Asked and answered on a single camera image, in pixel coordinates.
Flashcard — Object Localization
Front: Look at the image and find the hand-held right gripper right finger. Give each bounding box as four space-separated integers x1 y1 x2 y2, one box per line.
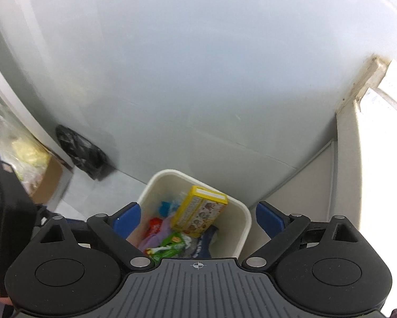
245 201 365 269

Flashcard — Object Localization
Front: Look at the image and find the brown cardboard box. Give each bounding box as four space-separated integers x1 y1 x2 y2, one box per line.
29 154 65 206

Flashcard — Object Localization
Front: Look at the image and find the white plastic bin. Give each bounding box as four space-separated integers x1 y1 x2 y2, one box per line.
126 169 252 263

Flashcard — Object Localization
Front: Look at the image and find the purple rubber glove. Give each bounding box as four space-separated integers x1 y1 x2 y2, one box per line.
139 216 173 253

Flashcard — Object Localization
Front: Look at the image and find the dark blue snack packet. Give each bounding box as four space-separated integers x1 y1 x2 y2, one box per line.
188 225 219 259

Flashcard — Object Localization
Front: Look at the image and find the yellow snack packet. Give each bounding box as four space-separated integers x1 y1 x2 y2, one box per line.
170 185 229 239

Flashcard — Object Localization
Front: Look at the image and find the red snack packet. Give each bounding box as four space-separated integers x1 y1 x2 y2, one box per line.
147 217 165 240

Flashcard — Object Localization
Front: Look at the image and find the black plastic bag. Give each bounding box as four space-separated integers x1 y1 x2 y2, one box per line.
55 124 108 182

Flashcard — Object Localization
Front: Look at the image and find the green snack packet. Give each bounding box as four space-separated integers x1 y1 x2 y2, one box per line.
144 231 194 262

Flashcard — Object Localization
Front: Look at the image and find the light blue plastic bag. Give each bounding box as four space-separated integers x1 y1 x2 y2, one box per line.
158 199 181 220

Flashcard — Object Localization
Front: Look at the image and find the clear bag with yellow contents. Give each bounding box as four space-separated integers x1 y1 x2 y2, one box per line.
0 91 52 194

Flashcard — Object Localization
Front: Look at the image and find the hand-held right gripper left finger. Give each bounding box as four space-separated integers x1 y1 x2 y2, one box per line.
36 202 155 270

